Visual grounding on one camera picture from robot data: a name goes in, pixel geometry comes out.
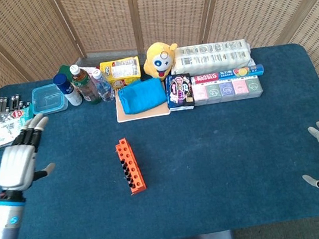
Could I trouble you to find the dark green pack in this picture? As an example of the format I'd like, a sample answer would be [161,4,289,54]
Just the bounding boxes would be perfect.
[57,63,75,81]

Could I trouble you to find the blue table carpet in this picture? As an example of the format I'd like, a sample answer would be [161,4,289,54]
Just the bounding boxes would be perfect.
[0,38,319,239]

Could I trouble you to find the plastic food wrap box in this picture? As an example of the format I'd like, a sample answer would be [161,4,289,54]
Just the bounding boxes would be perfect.
[190,63,266,86]

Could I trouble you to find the pink white pack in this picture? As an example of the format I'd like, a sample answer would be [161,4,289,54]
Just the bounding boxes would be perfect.
[81,64,103,83]

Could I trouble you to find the beige notebook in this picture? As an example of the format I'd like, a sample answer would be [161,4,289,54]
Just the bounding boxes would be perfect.
[112,81,172,124]

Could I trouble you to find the white tissue multipack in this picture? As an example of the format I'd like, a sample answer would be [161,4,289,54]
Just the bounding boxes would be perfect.
[167,36,256,79]

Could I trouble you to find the green tea bottle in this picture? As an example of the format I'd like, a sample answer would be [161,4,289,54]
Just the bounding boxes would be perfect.
[67,61,103,108]

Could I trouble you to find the yellow plush toy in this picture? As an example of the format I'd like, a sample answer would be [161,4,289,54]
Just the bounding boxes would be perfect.
[140,39,183,83]

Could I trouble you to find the orange bit holder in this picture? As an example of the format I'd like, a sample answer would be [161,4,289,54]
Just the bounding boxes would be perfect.
[113,135,148,197]

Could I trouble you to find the rattan folding screen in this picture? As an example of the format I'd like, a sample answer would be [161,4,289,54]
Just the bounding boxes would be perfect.
[0,0,319,163]

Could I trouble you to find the clear water bottle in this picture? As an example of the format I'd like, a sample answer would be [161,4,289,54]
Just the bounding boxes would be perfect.
[91,67,116,104]

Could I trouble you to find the purple snack packet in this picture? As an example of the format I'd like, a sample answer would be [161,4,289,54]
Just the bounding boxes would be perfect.
[163,72,196,113]

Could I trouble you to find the pastel box row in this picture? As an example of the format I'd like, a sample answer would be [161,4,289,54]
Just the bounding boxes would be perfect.
[191,74,265,108]

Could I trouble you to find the yellow cardboard box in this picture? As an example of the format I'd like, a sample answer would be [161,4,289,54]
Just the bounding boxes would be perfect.
[99,55,144,92]

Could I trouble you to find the clear container blue lid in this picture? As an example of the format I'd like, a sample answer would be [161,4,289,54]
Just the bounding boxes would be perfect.
[29,81,70,117]

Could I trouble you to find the blue folded cloth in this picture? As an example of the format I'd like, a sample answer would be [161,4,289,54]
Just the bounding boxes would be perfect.
[116,76,169,116]

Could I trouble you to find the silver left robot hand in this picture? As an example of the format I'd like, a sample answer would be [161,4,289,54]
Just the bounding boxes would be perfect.
[0,112,61,205]

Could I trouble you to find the white bottle blue cap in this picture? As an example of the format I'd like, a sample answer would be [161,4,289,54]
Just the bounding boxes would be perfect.
[52,70,84,109]

